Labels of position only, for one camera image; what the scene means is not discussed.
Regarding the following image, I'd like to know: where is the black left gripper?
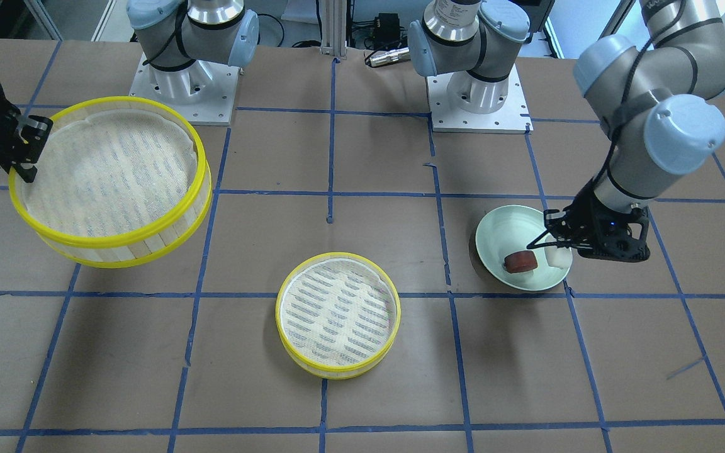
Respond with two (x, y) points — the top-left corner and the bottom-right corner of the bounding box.
(526, 182), (598, 250)

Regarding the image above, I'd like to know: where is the brown bun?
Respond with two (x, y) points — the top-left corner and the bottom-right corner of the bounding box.
(503, 250), (539, 274)

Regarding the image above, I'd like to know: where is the white steamed bun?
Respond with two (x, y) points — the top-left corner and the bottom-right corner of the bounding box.
(544, 247), (573, 269)

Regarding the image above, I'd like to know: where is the yellow top steamer layer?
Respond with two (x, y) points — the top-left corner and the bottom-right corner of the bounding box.
(8, 96), (213, 269)

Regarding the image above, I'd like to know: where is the yellow steamer layer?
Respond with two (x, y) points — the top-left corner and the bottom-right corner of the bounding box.
(8, 96), (213, 269)
(274, 252), (401, 379)

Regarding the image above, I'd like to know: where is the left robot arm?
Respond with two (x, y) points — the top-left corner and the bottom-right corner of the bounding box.
(408, 1), (725, 262)

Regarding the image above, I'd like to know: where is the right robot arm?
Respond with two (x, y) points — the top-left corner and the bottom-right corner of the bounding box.
(0, 1), (259, 182)

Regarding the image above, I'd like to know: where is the yellow bottom steamer layer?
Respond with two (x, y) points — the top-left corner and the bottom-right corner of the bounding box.
(274, 252), (401, 379)

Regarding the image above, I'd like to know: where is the light green plate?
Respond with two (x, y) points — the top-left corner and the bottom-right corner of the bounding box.
(475, 204), (571, 291)

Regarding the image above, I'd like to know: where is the silver cylindrical connector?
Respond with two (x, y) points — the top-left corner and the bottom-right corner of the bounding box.
(364, 48), (410, 68)

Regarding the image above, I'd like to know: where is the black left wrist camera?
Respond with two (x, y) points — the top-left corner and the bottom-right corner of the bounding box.
(577, 203), (650, 263)

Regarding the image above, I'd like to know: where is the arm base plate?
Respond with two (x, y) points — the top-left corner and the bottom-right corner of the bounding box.
(426, 65), (534, 134)
(128, 54), (244, 126)

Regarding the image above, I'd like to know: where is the aluminium frame post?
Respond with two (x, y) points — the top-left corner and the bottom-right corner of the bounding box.
(317, 0), (351, 60)

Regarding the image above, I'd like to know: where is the black cables bundle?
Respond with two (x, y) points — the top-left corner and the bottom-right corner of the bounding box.
(256, 0), (322, 50)

